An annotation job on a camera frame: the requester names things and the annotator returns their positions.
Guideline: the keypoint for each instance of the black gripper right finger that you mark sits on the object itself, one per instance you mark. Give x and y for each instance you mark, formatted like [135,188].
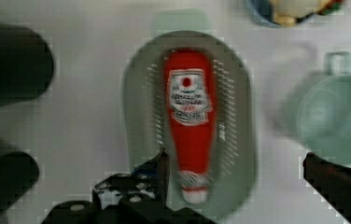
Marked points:
[332,181]

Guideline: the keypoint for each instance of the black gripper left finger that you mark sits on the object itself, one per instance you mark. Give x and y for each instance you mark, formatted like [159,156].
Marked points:
[149,179]

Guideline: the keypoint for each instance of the red plush ketchup bottle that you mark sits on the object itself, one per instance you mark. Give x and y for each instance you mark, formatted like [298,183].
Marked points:
[190,97]

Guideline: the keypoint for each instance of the green oval strainer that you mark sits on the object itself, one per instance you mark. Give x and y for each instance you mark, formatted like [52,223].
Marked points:
[232,166]

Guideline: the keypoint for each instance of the teal mug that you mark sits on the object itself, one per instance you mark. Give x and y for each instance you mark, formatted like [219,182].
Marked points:
[323,121]

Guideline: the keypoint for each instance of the small red toy strawberry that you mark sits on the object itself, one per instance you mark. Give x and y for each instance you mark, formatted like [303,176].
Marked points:
[330,6]

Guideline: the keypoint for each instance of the peeled toy banana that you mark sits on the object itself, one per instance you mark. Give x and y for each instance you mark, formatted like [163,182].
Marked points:
[287,12]

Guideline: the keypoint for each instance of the blue bowl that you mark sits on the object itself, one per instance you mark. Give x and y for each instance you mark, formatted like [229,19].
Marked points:
[263,9]

